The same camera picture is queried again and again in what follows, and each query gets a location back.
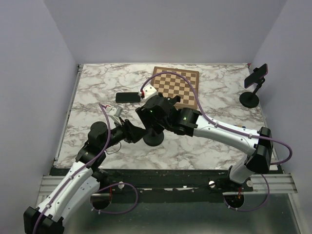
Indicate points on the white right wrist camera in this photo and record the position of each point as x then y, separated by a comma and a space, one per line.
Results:
147, 92

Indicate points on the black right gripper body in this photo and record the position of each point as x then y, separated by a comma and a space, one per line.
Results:
143, 114

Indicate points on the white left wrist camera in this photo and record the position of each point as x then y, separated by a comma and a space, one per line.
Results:
114, 113

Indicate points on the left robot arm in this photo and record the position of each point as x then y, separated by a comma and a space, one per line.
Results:
80, 170

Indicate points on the aluminium frame rail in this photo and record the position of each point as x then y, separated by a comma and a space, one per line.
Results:
256, 185

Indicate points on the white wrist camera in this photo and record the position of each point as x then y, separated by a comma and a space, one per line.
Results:
147, 92
114, 113

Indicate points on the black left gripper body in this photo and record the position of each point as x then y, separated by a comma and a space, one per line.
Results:
129, 136

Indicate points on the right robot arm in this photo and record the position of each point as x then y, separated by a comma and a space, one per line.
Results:
255, 144

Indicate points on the wooden chessboard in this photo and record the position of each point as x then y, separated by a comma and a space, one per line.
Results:
171, 85

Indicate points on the black phone stand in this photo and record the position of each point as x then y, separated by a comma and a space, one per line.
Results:
174, 100
250, 99
153, 139

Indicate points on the black smartphone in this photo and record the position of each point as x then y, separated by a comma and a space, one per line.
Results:
127, 97

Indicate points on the red-edged phone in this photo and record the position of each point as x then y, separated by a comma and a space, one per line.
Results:
257, 75

